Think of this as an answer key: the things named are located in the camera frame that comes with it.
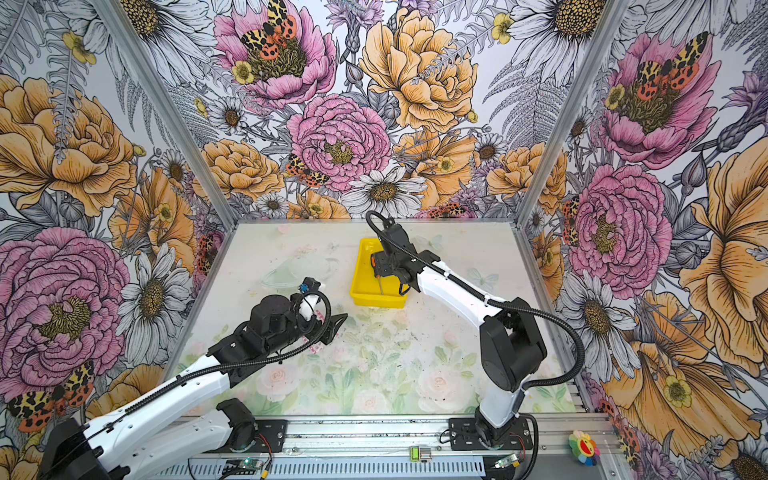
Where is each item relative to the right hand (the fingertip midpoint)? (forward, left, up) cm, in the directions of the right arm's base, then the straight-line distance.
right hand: (393, 263), depth 89 cm
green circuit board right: (-46, -25, -17) cm, 56 cm away
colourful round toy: (-45, -44, -15) cm, 64 cm away
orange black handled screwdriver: (+11, +7, -14) cm, 19 cm away
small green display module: (-45, -4, -14) cm, 47 cm away
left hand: (-16, +17, 0) cm, 23 cm away
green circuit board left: (-46, +37, -17) cm, 61 cm away
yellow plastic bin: (+4, +10, -18) cm, 21 cm away
